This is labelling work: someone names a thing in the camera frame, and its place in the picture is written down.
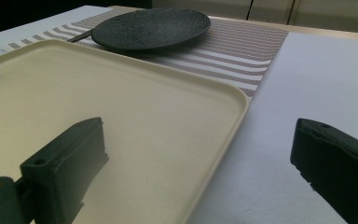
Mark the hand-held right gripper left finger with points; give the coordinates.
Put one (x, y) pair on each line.
(63, 168)

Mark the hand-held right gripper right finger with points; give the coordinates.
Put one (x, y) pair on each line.
(338, 161)

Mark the white table cover sheet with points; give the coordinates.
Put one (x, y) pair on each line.
(307, 124)

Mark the cream plastic tray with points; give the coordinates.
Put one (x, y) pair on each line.
(155, 124)

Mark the striped woven placemat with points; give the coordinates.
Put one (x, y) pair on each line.
(230, 59)

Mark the dark textured round plate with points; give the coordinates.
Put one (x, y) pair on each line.
(150, 28)

